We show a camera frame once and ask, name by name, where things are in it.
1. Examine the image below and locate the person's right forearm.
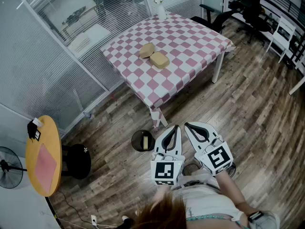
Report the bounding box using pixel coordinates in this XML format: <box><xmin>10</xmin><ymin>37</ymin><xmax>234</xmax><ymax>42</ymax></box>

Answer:
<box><xmin>215</xmin><ymin>170</ymin><xmax>253</xmax><ymax>218</ymax></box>

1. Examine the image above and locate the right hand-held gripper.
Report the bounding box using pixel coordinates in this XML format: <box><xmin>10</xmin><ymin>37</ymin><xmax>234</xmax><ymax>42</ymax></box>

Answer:
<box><xmin>183</xmin><ymin>121</ymin><xmax>234</xmax><ymax>177</ymax></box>

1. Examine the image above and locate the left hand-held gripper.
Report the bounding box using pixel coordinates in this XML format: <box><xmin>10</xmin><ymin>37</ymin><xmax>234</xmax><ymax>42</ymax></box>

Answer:
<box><xmin>150</xmin><ymin>125</ymin><xmax>185</xmax><ymax>186</ymax></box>

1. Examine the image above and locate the teal bead necklace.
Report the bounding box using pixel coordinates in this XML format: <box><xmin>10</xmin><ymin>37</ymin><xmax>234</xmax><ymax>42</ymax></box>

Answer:
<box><xmin>185</xmin><ymin>213</ymin><xmax>239</xmax><ymax>221</ymax></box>

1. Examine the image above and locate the person's white shirt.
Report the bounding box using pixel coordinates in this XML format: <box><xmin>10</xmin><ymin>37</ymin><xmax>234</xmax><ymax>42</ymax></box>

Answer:
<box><xmin>171</xmin><ymin>170</ymin><xmax>281</xmax><ymax>229</ymax></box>

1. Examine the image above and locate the black standing fan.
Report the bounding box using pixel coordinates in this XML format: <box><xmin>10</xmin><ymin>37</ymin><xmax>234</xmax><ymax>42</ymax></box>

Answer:
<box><xmin>0</xmin><ymin>146</ymin><xmax>27</xmax><ymax>189</ymax></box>

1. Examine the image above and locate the black waste bin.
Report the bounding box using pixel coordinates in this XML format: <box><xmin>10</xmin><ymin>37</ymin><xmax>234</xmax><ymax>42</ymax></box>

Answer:
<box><xmin>131</xmin><ymin>129</ymin><xmax>157</xmax><ymax>152</ymax></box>

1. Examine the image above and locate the white chair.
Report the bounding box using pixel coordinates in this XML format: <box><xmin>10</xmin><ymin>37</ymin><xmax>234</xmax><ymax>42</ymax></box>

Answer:
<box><xmin>266</xmin><ymin>15</ymin><xmax>296</xmax><ymax>63</ymax></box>

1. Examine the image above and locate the white vase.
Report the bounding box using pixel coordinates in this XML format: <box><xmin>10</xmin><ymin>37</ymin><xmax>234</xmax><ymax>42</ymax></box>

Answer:
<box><xmin>156</xmin><ymin>4</ymin><xmax>167</xmax><ymax>21</ymax></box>

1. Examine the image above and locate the black device with marker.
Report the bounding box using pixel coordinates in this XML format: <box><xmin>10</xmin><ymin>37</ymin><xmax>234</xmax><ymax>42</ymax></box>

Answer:
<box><xmin>27</xmin><ymin>119</ymin><xmax>41</xmax><ymax>142</ymax></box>

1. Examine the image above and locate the black power cable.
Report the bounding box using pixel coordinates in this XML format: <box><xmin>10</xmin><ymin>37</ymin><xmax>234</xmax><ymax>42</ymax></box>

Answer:
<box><xmin>57</xmin><ymin>191</ymin><xmax>93</xmax><ymax>224</ymax></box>

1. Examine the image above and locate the pink checkered tablecloth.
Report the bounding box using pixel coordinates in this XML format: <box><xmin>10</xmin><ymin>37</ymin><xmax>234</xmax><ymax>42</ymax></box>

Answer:
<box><xmin>100</xmin><ymin>12</ymin><xmax>236</xmax><ymax>128</ymax></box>

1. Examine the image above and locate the pink mat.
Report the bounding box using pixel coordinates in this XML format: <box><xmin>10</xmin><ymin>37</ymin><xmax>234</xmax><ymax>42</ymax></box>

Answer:
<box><xmin>34</xmin><ymin>144</ymin><xmax>58</xmax><ymax>192</ymax></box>

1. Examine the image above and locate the round yellow wooden table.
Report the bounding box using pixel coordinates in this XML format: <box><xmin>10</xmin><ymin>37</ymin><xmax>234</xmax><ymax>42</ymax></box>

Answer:
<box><xmin>25</xmin><ymin>115</ymin><xmax>63</xmax><ymax>198</ymax></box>

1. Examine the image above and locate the black round stool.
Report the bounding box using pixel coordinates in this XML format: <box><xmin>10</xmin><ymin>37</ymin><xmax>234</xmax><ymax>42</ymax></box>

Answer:
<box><xmin>61</xmin><ymin>144</ymin><xmax>92</xmax><ymax>180</ymax></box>

